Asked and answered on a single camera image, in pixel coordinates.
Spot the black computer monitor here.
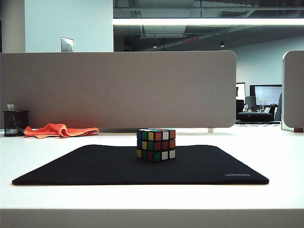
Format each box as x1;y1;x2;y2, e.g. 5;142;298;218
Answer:
249;84;283;108

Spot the multicoloured Rubik's cube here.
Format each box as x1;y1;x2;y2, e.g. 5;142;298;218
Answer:
136;128;177;163

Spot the white ceiling light strip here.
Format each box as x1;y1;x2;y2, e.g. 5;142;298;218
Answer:
113;18;304;26

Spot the wide grey desk divider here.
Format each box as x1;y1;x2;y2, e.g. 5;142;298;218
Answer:
0;50;238;131

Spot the metal wall switch plate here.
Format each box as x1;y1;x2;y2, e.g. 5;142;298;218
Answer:
60;37;74;52

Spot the black round ottoman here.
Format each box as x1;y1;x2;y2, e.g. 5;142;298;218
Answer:
237;112;274;122

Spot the orange cloth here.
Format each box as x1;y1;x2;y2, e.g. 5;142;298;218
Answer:
23;123;100;138

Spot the black mouse pad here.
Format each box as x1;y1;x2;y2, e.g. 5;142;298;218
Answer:
11;144;270;186

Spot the narrow grey desk divider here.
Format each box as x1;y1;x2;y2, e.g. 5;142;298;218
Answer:
281;49;304;130

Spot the black mesh pen holder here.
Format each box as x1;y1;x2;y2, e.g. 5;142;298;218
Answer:
2;110;29;137

